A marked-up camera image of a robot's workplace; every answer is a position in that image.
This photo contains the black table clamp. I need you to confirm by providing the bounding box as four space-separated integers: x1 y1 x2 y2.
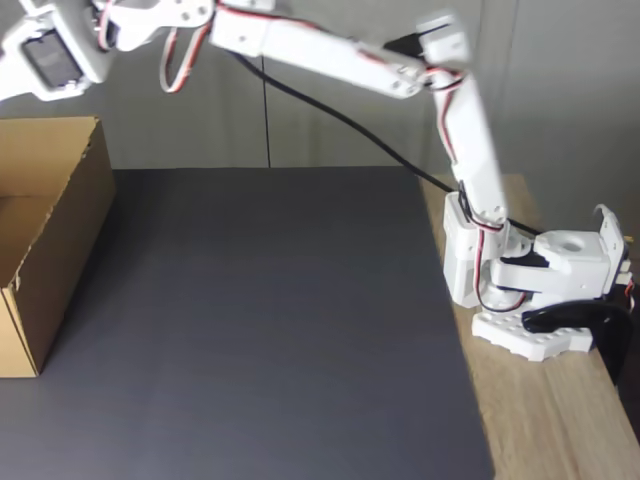
521 298 635 387

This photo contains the brown cardboard box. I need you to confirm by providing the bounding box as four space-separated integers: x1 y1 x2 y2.
0 115 117 379

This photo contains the dark grey table mat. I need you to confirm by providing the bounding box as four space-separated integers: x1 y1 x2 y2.
0 167 496 480

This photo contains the black camera cable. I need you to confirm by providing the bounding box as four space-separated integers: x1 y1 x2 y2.
229 48 549 235

